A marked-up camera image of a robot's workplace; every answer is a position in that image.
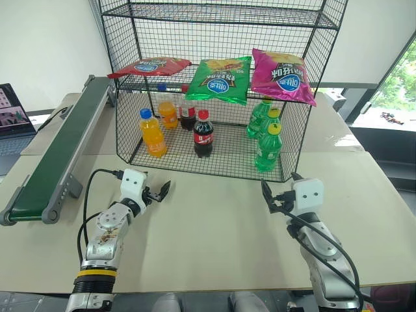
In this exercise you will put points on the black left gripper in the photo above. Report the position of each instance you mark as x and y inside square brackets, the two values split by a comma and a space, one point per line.
[148, 196]

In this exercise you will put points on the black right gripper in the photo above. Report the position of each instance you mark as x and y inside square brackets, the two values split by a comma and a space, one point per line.
[284, 201]

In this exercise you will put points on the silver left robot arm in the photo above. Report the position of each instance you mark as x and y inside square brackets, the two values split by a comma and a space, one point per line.
[107, 234]

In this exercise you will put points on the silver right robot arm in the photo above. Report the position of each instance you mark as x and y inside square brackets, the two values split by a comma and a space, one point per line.
[321, 256]

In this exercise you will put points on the green soda bottle yellow cap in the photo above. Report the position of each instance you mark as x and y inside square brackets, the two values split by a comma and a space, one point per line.
[268, 152]
[273, 117]
[255, 123]

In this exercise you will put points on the orange soda bottle blue cap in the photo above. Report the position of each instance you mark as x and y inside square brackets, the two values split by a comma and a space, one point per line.
[152, 136]
[168, 115]

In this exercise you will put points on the cola bottle red cap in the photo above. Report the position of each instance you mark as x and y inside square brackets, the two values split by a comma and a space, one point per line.
[203, 136]
[187, 114]

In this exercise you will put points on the grey box with dark top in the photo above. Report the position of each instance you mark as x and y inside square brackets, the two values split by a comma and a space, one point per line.
[334, 100]

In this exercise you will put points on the magenta chip bag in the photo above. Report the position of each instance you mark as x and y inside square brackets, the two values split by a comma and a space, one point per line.
[282, 78]

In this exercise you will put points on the dark grey side table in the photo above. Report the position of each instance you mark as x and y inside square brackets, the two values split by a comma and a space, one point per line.
[386, 152]

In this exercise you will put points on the green chip bag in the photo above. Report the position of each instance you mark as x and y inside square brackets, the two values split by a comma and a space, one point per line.
[217, 83]

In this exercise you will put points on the red chip bag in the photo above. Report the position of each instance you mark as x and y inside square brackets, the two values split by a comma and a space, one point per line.
[152, 67]

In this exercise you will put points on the small dark parts pile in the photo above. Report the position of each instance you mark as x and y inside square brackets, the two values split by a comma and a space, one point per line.
[390, 117]

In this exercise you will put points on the open laptop computer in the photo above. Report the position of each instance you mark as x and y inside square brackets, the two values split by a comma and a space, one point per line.
[14, 110]

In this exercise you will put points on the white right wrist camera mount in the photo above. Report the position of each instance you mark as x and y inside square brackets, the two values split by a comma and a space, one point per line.
[307, 195]

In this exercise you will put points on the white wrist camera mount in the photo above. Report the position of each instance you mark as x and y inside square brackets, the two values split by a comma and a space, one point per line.
[307, 195]
[132, 185]

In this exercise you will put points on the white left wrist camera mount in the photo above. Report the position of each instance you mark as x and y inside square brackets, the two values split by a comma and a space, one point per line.
[132, 185]

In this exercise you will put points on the green conveyor belt grey frame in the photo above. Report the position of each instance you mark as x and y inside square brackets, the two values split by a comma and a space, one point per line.
[65, 136]

